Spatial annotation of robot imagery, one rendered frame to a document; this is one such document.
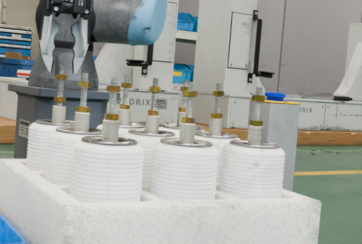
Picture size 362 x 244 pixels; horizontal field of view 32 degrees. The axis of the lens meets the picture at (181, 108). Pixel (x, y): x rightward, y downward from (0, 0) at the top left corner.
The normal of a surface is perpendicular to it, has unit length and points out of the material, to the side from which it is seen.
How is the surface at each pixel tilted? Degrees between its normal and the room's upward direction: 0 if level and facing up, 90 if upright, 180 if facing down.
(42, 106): 90
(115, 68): 90
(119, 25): 111
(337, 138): 90
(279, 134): 90
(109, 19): 101
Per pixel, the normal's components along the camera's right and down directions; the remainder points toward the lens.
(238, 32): 0.56, 0.09
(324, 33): -0.82, -0.04
